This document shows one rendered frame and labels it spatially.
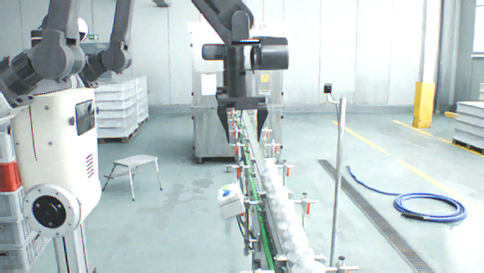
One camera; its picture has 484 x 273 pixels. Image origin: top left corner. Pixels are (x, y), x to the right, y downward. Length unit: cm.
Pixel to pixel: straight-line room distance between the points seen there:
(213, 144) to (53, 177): 468
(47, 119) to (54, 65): 23
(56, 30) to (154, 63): 1040
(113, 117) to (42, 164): 639
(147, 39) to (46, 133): 1028
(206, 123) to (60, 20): 484
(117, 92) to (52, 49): 653
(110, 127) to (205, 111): 250
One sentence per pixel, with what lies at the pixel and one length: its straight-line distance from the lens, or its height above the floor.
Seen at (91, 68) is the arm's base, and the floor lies 155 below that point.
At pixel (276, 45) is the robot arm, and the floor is 160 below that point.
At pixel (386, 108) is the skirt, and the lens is 1211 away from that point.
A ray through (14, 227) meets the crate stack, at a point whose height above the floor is 39.
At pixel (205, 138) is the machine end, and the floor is 40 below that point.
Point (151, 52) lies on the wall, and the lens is 1120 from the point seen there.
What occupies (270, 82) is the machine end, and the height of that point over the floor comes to 124.
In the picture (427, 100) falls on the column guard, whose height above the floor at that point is 67.
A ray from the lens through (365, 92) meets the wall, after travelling 1182.
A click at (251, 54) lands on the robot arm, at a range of 77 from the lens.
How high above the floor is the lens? 158
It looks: 12 degrees down
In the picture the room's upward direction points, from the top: straight up
